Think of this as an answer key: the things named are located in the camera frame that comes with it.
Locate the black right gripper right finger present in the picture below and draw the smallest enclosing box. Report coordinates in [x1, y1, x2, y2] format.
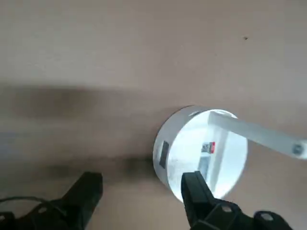
[181, 170, 295, 230]

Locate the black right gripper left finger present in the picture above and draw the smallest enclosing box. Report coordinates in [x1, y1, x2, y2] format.
[0, 171, 104, 230]

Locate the white foldable desk lamp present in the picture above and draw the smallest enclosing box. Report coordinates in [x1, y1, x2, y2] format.
[153, 105, 307, 202]

